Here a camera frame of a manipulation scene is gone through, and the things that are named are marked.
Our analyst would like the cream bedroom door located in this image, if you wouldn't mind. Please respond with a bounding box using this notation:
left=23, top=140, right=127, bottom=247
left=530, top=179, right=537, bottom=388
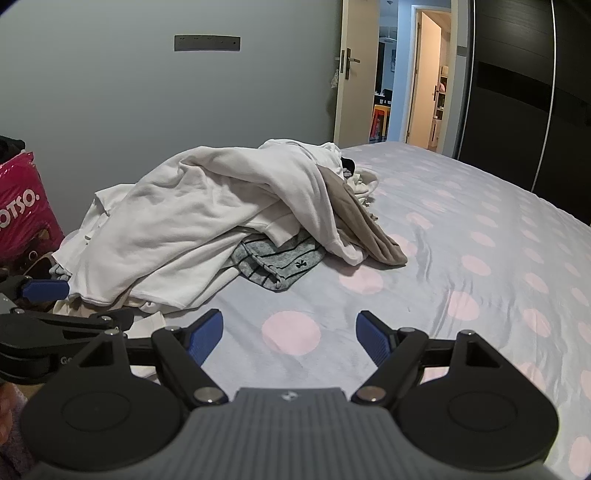
left=332, top=0, right=381, bottom=148

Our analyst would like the pile of white and grey clothes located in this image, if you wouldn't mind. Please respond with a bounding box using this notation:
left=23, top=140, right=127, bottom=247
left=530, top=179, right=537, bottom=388
left=74, top=138, right=370, bottom=309

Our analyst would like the cream knit garment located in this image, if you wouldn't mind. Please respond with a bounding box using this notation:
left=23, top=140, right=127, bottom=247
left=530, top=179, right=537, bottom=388
left=344, top=167, right=380, bottom=206

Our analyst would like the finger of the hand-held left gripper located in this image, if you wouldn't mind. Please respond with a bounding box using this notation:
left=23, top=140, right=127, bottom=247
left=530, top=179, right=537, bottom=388
left=0, top=272, right=71, bottom=304
left=0, top=307, right=136, bottom=334

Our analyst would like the white cotton garment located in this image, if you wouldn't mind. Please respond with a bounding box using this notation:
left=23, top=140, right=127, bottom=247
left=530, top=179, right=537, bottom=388
left=51, top=185, right=243, bottom=320

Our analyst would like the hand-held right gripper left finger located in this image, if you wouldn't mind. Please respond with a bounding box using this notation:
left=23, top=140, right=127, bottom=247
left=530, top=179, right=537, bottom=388
left=60, top=308, right=230, bottom=409

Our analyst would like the polka dot bed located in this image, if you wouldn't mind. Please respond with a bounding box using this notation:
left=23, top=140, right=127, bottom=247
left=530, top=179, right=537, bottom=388
left=51, top=141, right=591, bottom=480

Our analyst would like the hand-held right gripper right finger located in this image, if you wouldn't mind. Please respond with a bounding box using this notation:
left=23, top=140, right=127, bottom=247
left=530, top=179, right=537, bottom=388
left=350, top=309, right=519, bottom=409

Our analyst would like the black wardrobe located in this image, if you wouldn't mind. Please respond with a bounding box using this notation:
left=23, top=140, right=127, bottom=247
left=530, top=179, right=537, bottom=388
left=456, top=0, right=591, bottom=228

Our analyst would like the metal door handle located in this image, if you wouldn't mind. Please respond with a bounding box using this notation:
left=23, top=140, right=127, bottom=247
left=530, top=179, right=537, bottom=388
left=338, top=47, right=361, bottom=82

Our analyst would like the grey striped garment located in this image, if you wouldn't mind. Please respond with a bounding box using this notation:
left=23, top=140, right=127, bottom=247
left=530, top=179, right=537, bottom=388
left=233, top=231, right=328, bottom=292

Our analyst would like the beige shirt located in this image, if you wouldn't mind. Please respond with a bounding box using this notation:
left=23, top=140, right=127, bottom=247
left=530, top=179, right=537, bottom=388
left=318, top=164, right=409, bottom=267

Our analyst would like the grey wall plate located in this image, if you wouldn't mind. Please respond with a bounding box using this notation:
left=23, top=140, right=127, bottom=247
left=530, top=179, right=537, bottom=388
left=174, top=34, right=242, bottom=52

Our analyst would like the cream hallway door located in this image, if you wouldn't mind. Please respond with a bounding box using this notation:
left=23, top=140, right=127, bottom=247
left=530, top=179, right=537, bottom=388
left=405, top=8, right=451, bottom=149

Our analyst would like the pink plastic package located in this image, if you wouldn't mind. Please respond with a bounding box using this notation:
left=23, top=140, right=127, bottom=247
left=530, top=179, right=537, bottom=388
left=0, top=150, right=66, bottom=267

